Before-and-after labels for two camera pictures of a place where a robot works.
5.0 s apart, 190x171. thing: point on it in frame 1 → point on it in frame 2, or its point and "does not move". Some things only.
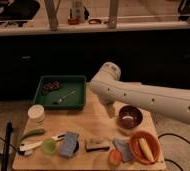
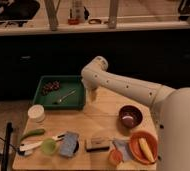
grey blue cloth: x=125 y=148 does not move
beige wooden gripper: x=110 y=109 → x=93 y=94
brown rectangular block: x=97 y=144 does not move
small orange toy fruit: x=115 y=157 does not move
